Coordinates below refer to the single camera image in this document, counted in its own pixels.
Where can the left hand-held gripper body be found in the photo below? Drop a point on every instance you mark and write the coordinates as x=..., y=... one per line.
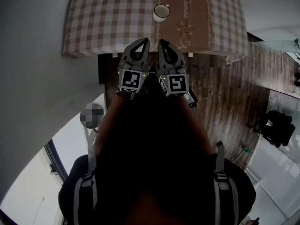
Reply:
x=131, y=81

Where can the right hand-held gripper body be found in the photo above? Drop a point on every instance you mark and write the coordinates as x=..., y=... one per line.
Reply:
x=175, y=83

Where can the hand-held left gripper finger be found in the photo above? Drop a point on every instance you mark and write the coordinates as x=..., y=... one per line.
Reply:
x=145, y=57
x=126, y=53

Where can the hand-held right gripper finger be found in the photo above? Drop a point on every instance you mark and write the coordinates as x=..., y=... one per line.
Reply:
x=180, y=57
x=161, y=58

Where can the white ceramic mug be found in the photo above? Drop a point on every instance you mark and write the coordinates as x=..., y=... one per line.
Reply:
x=161, y=12

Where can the person's right forearm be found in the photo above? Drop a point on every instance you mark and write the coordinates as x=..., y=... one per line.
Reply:
x=199, y=130

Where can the person's left forearm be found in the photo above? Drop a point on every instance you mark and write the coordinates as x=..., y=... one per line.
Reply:
x=110, y=125

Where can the person's black shoe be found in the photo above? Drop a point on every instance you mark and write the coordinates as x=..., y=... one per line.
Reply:
x=152, y=69

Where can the small black screen device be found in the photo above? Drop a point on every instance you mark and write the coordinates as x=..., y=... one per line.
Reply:
x=190, y=99

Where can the beige checkered flower tablecloth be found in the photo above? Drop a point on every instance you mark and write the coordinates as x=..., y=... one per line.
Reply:
x=105, y=20

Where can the person's black clothing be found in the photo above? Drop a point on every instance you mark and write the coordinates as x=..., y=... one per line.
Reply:
x=152, y=160

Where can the green-headed mop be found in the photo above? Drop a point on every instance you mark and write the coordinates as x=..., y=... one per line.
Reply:
x=248, y=150

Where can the black office chair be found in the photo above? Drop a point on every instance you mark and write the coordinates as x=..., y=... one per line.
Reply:
x=279, y=128

